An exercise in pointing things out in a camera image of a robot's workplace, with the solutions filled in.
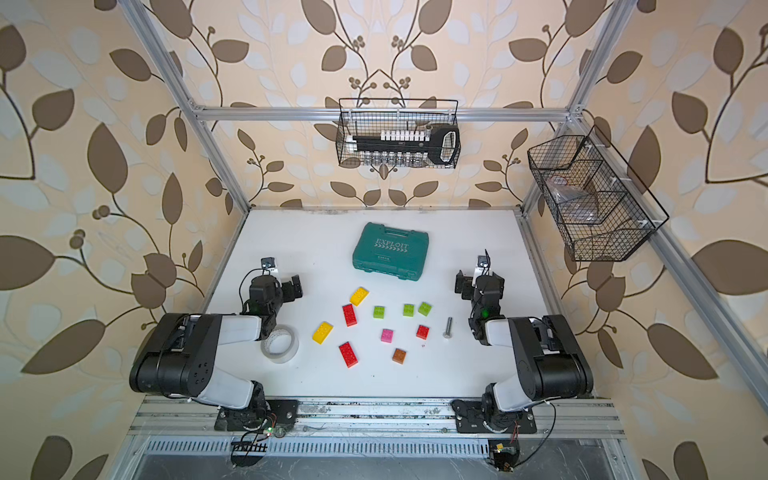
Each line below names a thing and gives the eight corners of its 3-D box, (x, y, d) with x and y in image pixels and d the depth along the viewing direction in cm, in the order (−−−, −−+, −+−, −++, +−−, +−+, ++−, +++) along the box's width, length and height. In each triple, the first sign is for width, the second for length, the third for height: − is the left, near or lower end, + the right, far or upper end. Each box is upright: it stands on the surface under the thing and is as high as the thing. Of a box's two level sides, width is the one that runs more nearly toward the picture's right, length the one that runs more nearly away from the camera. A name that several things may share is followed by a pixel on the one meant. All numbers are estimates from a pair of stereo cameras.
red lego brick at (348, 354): (347, 368, 84) (346, 366, 83) (338, 349, 88) (337, 346, 86) (358, 362, 85) (358, 359, 84) (349, 343, 89) (348, 340, 87)
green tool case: (350, 270, 104) (349, 262, 100) (366, 228, 117) (365, 220, 113) (423, 284, 101) (425, 276, 97) (431, 239, 113) (432, 230, 109)
